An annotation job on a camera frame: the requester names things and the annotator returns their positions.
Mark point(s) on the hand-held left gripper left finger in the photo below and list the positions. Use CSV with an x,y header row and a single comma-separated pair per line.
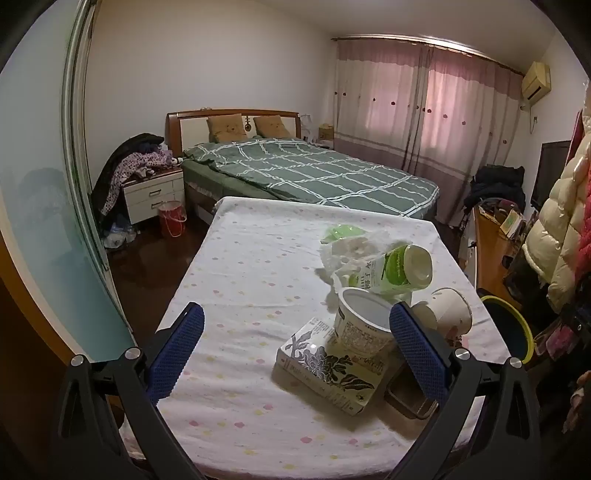
x,y
178,355

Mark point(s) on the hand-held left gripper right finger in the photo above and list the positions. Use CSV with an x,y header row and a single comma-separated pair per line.
x,y
418,355

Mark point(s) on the brown plastic tray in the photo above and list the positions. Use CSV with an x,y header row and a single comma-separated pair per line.
x,y
406,392

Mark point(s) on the white paper cup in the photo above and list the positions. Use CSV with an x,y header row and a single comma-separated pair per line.
x,y
450,309

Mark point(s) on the white printed plastic tub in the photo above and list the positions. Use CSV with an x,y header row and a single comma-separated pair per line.
x,y
358,332

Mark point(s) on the green and white plastic bottle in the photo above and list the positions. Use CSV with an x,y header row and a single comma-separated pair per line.
x,y
397,270

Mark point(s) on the yellow rimmed dark trash bin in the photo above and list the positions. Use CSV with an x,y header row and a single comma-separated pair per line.
x,y
505,323

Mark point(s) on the white floral printed box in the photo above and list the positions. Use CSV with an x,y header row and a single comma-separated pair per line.
x,y
318,364

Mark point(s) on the white plastic bag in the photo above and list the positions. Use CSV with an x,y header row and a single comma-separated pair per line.
x,y
355,251

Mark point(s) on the green wet wipes pack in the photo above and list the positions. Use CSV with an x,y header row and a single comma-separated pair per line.
x,y
344,230

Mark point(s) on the wooden desk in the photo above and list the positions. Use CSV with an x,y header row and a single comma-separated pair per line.
x,y
489,249

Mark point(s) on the crumpled plastic bags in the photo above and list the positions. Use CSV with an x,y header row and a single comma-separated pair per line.
x,y
117,237

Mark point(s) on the red bucket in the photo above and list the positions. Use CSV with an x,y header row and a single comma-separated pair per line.
x,y
171,221

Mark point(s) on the pink floral garment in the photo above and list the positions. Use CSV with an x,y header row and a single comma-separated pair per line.
x,y
561,341

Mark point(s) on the green booklet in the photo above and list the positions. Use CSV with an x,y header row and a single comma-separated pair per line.
x,y
510,224

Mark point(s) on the white nightstand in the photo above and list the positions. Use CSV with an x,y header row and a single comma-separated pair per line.
x,y
152,196

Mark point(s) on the dark clothes pile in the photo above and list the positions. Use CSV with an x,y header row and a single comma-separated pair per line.
x,y
498,184

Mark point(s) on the frosted glass sliding door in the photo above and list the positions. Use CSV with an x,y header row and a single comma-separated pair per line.
x,y
37,221

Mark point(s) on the cream puffer jacket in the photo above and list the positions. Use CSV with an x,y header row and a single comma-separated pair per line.
x,y
558,217

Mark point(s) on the pile of clothes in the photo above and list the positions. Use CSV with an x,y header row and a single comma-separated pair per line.
x,y
138,159

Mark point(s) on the green checked quilt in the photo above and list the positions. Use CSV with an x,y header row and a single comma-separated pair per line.
x,y
323,170

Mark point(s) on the black television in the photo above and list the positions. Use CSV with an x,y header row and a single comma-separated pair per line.
x,y
549,175

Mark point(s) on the wooden bed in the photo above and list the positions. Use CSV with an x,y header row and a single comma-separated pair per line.
x,y
191,124

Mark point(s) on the brown pillow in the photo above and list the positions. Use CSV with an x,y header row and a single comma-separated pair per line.
x,y
272,127
226,129

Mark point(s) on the pink curtain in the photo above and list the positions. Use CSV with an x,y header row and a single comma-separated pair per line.
x,y
392,92

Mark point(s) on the red dotted garment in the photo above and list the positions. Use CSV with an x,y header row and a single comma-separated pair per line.
x,y
582,134

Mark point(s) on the beige air conditioner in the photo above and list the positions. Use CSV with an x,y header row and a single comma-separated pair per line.
x,y
535,81

